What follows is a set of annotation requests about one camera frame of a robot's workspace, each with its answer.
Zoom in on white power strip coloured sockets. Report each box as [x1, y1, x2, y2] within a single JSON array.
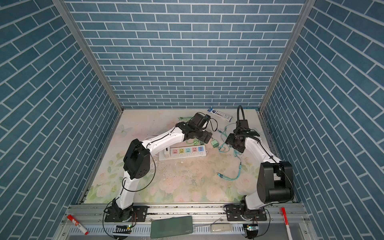
[[159, 145, 207, 161]]

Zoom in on white charger with black cable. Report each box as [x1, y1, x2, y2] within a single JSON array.
[[164, 148, 171, 159]]

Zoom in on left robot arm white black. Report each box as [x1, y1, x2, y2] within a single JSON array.
[[113, 113, 212, 210]]

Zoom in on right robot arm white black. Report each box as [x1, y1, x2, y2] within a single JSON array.
[[226, 120, 295, 210]]

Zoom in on green charger plug right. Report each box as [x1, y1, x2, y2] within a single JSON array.
[[211, 139, 219, 148]]

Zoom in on blue white toothpaste box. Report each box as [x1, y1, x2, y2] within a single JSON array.
[[207, 108, 233, 123]]

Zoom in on green rectangular pad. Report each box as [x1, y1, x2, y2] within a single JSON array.
[[150, 216, 194, 239]]

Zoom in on red white pen right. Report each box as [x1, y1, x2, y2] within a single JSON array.
[[281, 207, 293, 240]]

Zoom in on red marker left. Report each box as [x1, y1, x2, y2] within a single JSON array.
[[67, 215, 89, 235]]

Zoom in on teal charger with cable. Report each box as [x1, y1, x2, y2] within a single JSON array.
[[218, 124, 242, 160]]

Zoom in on teal loose cable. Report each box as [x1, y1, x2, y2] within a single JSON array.
[[216, 161, 243, 182]]

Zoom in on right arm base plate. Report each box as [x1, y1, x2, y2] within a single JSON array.
[[223, 204, 267, 222]]

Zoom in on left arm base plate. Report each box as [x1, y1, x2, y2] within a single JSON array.
[[104, 206, 148, 223]]

